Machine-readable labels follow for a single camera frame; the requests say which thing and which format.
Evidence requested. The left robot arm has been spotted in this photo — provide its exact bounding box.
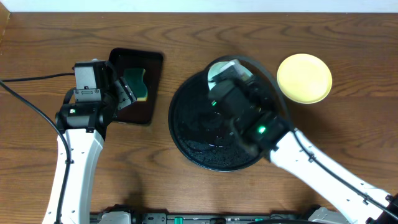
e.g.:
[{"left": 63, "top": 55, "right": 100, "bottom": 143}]
[{"left": 43, "top": 60, "right": 134, "bottom": 223}]

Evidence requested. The yellow plate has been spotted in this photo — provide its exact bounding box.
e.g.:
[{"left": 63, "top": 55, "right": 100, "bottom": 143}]
[{"left": 277, "top": 54, "right": 333, "bottom": 104}]

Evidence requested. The round black serving tray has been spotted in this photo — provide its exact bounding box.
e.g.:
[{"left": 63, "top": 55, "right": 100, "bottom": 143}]
[{"left": 169, "top": 72, "right": 282, "bottom": 172}]

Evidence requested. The black rectangular water tray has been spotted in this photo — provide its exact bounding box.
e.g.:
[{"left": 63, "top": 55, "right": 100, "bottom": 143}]
[{"left": 109, "top": 48, "right": 164, "bottom": 125}]

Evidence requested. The green and yellow sponge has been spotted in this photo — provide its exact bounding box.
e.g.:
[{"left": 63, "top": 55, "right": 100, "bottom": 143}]
[{"left": 123, "top": 68, "right": 148, "bottom": 101}]

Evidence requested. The white plate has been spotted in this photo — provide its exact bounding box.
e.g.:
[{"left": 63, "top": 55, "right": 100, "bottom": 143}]
[{"left": 207, "top": 59, "right": 253, "bottom": 90}]

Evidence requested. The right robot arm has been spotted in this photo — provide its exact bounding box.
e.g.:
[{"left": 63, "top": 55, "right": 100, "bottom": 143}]
[{"left": 208, "top": 78, "right": 397, "bottom": 223}]

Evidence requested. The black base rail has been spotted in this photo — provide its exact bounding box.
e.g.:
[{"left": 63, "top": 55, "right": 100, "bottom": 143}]
[{"left": 90, "top": 204, "right": 352, "bottom": 224}]

